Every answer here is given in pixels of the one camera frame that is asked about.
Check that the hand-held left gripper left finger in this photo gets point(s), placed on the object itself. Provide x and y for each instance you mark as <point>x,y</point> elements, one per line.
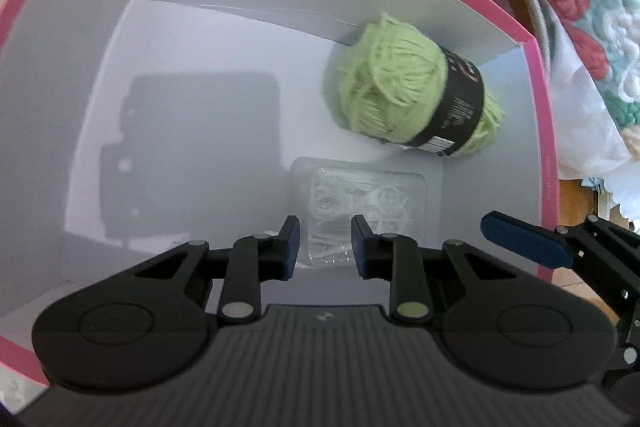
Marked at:
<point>293,252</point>

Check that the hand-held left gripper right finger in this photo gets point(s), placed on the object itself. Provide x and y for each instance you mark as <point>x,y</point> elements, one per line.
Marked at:
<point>359,252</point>

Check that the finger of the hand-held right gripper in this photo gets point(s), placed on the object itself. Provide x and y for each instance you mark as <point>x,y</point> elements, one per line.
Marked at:
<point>525,239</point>

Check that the clear plastic clip box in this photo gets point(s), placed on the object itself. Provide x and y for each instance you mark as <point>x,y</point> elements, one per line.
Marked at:
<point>350,187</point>

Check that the pink cardboard box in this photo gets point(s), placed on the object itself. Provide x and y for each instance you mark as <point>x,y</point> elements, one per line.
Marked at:
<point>200,7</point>

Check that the white bed skirt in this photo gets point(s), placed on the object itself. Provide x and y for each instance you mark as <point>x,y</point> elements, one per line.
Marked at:
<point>575,117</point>

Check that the green yarn ball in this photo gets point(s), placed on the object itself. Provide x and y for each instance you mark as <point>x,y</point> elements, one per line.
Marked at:
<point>380,72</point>

